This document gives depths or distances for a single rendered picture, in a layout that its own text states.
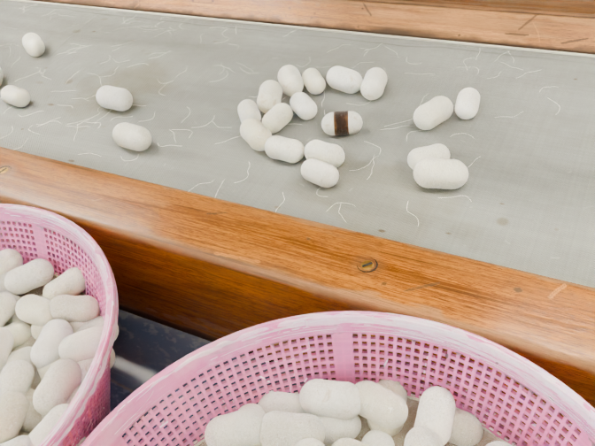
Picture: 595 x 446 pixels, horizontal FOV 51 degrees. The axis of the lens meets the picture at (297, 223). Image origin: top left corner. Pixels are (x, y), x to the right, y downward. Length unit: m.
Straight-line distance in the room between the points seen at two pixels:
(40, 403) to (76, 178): 0.18
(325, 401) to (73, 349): 0.15
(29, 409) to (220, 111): 0.30
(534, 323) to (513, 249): 0.08
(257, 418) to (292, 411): 0.02
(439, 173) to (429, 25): 0.25
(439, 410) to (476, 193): 0.18
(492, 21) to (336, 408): 0.42
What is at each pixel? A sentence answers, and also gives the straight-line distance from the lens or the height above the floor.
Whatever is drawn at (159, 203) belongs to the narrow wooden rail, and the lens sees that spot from 0.44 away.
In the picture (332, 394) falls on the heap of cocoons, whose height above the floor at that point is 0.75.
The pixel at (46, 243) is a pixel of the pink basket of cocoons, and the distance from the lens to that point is 0.47.
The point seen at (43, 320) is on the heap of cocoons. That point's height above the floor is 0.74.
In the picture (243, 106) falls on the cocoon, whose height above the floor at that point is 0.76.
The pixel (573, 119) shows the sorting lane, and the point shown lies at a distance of 0.54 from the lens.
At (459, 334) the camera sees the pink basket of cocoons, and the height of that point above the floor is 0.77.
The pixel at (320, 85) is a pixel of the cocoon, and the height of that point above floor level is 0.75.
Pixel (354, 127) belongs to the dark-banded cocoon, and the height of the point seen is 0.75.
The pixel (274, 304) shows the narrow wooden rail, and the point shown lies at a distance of 0.39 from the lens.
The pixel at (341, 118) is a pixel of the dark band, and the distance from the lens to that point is 0.50.
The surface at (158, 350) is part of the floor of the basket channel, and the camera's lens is 0.47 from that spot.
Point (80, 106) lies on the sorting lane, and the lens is 0.65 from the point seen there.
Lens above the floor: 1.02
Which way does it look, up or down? 41 degrees down
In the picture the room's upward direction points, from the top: 9 degrees counter-clockwise
